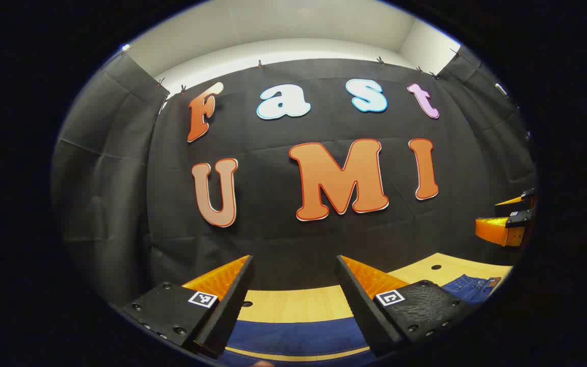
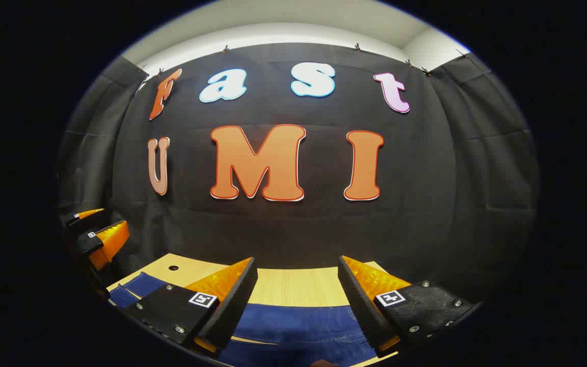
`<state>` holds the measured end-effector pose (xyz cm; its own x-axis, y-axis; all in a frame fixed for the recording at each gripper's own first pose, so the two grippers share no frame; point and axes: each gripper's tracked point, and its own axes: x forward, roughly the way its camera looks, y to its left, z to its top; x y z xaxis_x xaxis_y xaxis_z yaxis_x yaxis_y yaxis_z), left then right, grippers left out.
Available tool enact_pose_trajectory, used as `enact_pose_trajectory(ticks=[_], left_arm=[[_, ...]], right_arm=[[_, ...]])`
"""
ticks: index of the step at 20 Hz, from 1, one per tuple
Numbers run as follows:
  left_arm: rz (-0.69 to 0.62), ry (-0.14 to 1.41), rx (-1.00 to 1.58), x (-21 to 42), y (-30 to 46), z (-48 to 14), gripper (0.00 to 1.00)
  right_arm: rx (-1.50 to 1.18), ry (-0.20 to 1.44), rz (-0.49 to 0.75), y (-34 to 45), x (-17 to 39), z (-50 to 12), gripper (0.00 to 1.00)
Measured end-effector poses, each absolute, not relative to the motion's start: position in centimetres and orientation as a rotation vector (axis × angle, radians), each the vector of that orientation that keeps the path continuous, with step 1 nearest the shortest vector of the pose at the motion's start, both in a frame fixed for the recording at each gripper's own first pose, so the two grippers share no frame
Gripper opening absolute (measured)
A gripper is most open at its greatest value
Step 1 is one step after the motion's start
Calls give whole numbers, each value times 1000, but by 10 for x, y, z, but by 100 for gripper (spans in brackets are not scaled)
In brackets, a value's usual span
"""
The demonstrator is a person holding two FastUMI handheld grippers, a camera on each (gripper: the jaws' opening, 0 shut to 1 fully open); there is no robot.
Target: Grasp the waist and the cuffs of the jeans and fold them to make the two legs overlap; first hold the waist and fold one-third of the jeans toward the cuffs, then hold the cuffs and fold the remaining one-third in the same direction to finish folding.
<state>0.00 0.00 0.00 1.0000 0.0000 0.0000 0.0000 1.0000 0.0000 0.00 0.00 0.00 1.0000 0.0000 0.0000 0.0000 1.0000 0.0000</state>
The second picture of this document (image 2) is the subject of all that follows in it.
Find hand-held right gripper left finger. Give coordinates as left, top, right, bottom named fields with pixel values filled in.
left=115, top=256, right=259, bottom=356

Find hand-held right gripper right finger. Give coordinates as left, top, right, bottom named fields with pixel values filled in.
left=338, top=255, right=477, bottom=359

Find blue denim jeans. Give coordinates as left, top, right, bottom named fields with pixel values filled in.
left=108, top=272, right=378, bottom=367

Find black backdrop cloth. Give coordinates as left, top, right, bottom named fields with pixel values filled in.
left=57, top=42, right=539, bottom=306

